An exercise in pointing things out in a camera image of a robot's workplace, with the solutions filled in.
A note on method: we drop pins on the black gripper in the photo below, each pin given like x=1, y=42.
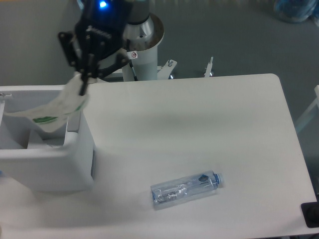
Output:
x=100, y=20

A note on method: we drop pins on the white plastic packaging bag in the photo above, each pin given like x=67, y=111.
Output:
x=55, y=114

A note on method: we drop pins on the clear plastic water bottle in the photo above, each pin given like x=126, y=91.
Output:
x=185, y=189

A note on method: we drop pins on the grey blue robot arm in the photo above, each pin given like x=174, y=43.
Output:
x=139, y=14

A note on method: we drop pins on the white trash can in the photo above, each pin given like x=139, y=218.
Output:
x=63, y=160

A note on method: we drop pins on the blue plastic bag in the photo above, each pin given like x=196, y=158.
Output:
x=294, y=11

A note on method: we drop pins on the black device at table edge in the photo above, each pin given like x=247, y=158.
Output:
x=311, y=214

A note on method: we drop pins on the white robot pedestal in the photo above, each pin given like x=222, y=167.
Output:
x=141, y=43

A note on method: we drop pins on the white frame at right edge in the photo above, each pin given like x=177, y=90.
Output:
x=309, y=114

